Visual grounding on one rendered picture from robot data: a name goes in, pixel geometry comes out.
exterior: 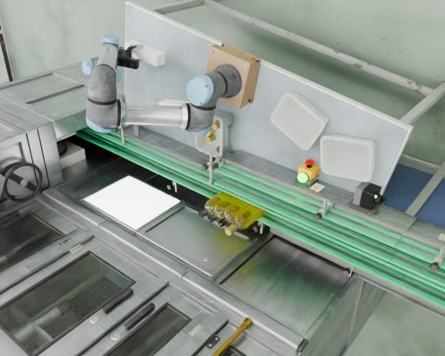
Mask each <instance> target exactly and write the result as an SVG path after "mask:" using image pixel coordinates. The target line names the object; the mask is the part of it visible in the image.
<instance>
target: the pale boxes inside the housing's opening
mask: <svg viewBox="0 0 445 356"><path fill-rule="evenodd" d="M75 134H76V131H75V132H73V133H70V134H68V135H66V136H63V137H61V138H58V139H56V140H57V141H60V140H63V139H65V138H68V137H69V136H72V135H75ZM64 143H65V144H66V145H67V146H68V150H67V151H66V152H65V153H64V154H63V155H60V156H59V158H60V162H61V168H62V169H64V168H66V167H69V166H71V165H73V164H76V163H77V162H80V161H81V160H84V159H86V158H85V149H84V148H82V147H80V146H77V145H75V144H73V143H71V142H69V141H64ZM57 147H58V151H59V154H60V153H61V152H63V151H64V149H65V147H64V146H63V145H62V144H60V143H58V144H57Z"/></svg>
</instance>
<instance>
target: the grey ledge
mask: <svg viewBox="0 0 445 356"><path fill-rule="evenodd" d="M270 232H272V233H273V234H275V235H277V236H279V237H282V238H283V239H286V240H288V241H290V242H292V243H294V244H296V245H298V246H300V247H303V248H305V249H307V250H309V251H311V252H313V253H315V254H318V255H319V256H322V257H324V258H325V259H328V260H329V261H332V262H334V263H336V264H338V265H340V266H342V267H344V268H347V267H348V263H346V262H344V261H342V260H340V259H337V258H336V257H334V256H331V255H330V254H327V253H325V252H323V251H321V250H319V249H317V248H315V247H312V246H310V245H308V244H306V243H304V242H301V241H299V240H298V239H295V238H294V237H291V236H289V235H287V234H285V233H283V232H281V231H279V230H276V229H274V228H272V227H270ZM353 272H355V273H357V274H359V275H360V276H359V278H361V279H363V280H365V281H367V282H368V283H371V284H373V285H375V286H377V287H380V288H381V289H383V290H385V291H387V292H390V293H391V294H394V295H396V296H398V297H400V298H402V299H404V300H406V301H408V302H410V303H413V304H415V305H417V306H419V307H421V308H423V309H425V310H427V311H429V312H431V313H433V314H436V315H437V316H440V317H441V318H443V319H445V309H444V308H442V307H440V306H438V305H436V304H433V303H431V302H429V301H427V300H425V299H423V298H421V297H418V296H417V295H414V294H413V293H411V292H408V291H406V290H404V289H402V288H400V287H398V286H395V285H393V284H391V283H389V282H387V281H385V280H382V279H381V278H378V277H376V276H375V275H372V274H370V273H368V272H366V271H364V270H361V269H359V268H357V267H355V269H354V270H353Z"/></svg>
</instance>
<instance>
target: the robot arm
mask: <svg viewBox="0 0 445 356"><path fill-rule="evenodd" d="M143 46H144V45H142V44H130V45H129V47H127V49H126V50H125V49H123V47H119V38H118V37H117V36H116V35H111V34H106V35H103V36H102V47H101V50H100V55H99V56H98V57H94V58H92V59H87V60H85V61H83V63H82V70H83V72H84V74H85V75H87V76H91V77H90V80H89V84H88V89H87V103H86V113H85V115H86V123H87V125H88V126H89V127H90V128H91V129H93V130H95V131H98V132H101V133H109V132H112V131H113V130H114V129H115V127H118V128H120V127H121V126H122V125H123V124H140V125H160V126H180V127H181V128H182V129H183V130H186V132H187V133H188V134H192V135H194V136H202V135H205V134H207V133H208V132H209V131H210V130H211V127H212V125H213V118H214V115H215V108H216V105H217V101H218V98H220V97H223V98H231V97H234V96H236V95H238V94H239V92H240V90H241V88H242V77H241V75H240V73H239V71H238V70H237V69H236V68H235V67H234V66H233V65H231V64H222V65H219V66H218V67H217V68H216V69H215V70H214V71H213V72H210V73H206V74H203V75H199V76H197V77H195V78H192V79H191V80H190V81H189V83H188V85H187V87H186V95H188V99H189V101H190V102H189V103H183V104H182V105H181V106H169V105H142V104H127V103H123V102H122V101H121V100H118V99H117V84H116V83H118V82H119V81H120V79H121V72H120V71H119V69H117V66H122V67H126V68H130V69H138V67H139V64H140V63H141V62H142V60H140V59H132V52H133V53H136V51H137V50H139V49H141V48H143ZM119 48H121V49H119Z"/></svg>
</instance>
